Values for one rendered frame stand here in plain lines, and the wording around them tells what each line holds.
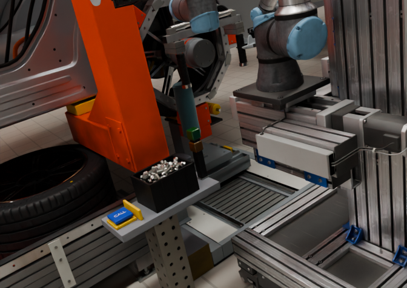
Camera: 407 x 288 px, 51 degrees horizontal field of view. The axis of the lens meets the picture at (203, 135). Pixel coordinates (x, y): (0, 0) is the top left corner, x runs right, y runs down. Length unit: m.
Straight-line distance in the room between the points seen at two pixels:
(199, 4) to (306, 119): 0.46
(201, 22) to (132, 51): 0.56
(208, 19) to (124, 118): 0.65
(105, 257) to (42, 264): 0.25
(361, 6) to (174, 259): 1.08
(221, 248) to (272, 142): 0.83
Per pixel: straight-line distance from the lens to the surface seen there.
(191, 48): 1.97
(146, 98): 1.65
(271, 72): 1.34
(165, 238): 1.62
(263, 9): 2.08
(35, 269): 1.76
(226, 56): 2.25
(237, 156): 2.51
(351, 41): 1.35
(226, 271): 1.93
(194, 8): 1.10
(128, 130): 1.63
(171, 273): 1.70
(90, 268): 1.84
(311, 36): 1.20
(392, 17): 1.26
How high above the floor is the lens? 1.21
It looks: 21 degrees down
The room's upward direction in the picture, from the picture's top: 12 degrees counter-clockwise
